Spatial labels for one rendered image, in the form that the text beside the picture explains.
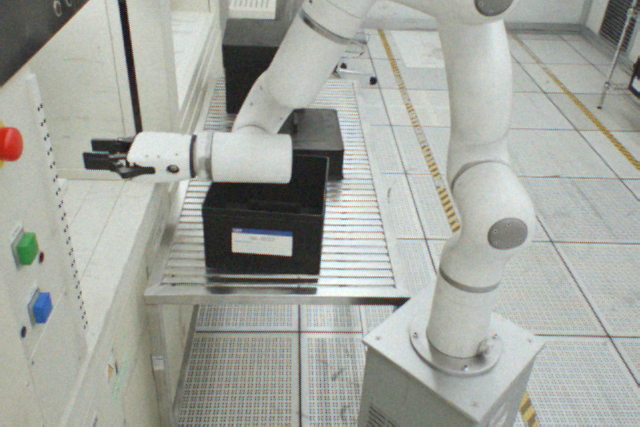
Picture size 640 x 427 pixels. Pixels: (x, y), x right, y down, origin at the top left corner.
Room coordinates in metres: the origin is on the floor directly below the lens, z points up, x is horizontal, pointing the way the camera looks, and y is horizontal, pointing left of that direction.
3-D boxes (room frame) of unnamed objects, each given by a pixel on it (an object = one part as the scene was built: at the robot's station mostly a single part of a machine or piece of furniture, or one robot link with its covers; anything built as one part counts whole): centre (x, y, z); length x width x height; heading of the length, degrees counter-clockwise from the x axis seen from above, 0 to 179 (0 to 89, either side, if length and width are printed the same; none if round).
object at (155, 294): (1.68, 0.14, 0.38); 1.30 x 0.60 x 0.76; 5
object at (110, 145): (0.92, 0.37, 1.19); 0.07 x 0.03 x 0.03; 95
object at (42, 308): (0.61, 0.37, 1.10); 0.03 x 0.02 x 0.03; 5
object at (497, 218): (0.90, -0.29, 1.07); 0.19 x 0.12 x 0.24; 5
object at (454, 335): (0.94, -0.29, 0.85); 0.19 x 0.19 x 0.18
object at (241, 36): (2.10, 0.25, 0.89); 0.29 x 0.29 x 0.25; 6
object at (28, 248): (0.61, 0.37, 1.20); 0.03 x 0.02 x 0.03; 5
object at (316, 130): (1.69, 0.11, 0.83); 0.29 x 0.29 x 0.13; 6
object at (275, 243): (1.25, 0.14, 0.85); 0.28 x 0.28 x 0.17; 89
